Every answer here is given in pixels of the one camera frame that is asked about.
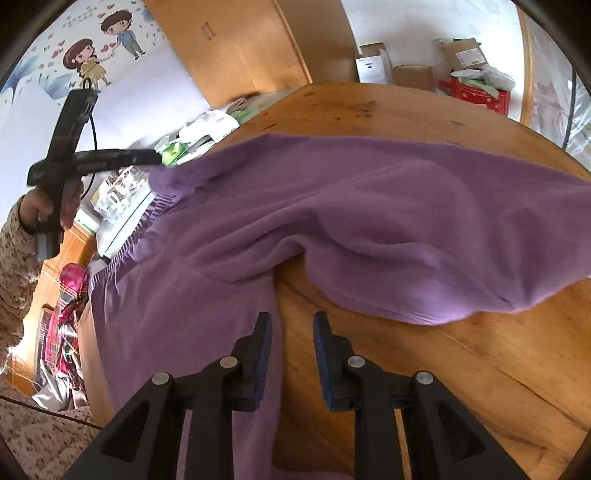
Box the person's floral top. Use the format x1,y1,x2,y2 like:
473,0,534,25
0,397,102,480

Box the wooden wardrobe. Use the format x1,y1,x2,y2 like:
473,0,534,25
141,0,358,112

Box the closed brown cardboard box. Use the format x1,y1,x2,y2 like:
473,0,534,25
392,65,435,92

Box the white green printed carton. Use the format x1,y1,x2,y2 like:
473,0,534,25
179,110,240,153

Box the open brown cardboard box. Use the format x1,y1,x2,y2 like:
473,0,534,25
434,38,488,72

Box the pile of white green packets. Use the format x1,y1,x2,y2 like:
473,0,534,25
450,65,515,95

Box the purple fleece pants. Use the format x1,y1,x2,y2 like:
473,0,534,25
90,134,591,480

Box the black hanging cable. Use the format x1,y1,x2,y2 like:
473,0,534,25
561,69,580,151

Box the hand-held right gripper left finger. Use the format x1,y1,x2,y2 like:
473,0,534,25
60,312,272,480

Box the red patterned box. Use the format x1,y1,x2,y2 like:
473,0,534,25
438,78,511,116

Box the white cardboard box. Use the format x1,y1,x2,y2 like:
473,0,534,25
355,43,394,85

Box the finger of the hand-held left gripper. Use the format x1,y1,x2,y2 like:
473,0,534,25
117,148,163,167

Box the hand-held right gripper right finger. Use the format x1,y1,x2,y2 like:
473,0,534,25
312,312,532,480

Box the pink plaid cloth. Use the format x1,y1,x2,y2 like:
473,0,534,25
39,263,93,393

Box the cartoon wall sticker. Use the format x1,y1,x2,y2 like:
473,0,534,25
0,0,162,123

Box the person's left hand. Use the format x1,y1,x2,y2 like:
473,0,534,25
17,179,85,234

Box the person's left forearm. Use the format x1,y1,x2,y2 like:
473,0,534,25
0,194,44,365

